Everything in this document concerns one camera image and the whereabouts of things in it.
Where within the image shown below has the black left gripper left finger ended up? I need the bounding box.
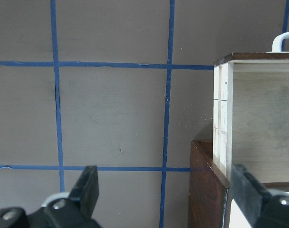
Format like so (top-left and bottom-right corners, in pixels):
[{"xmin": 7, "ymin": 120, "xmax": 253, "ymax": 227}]
[{"xmin": 0, "ymin": 166, "xmax": 99, "ymax": 228}]

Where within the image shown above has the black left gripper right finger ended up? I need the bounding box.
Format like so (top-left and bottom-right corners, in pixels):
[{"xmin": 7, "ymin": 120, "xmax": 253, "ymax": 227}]
[{"xmin": 231, "ymin": 164, "xmax": 289, "ymax": 228}]

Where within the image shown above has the light wooden drawer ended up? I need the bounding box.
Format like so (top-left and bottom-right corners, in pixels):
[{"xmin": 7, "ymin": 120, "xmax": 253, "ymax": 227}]
[{"xmin": 212, "ymin": 32, "xmax": 289, "ymax": 187}]

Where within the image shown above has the dark brown wooden cabinet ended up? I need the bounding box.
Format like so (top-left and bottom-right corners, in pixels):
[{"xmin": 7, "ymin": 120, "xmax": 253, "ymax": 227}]
[{"xmin": 188, "ymin": 140, "xmax": 232, "ymax": 228}]

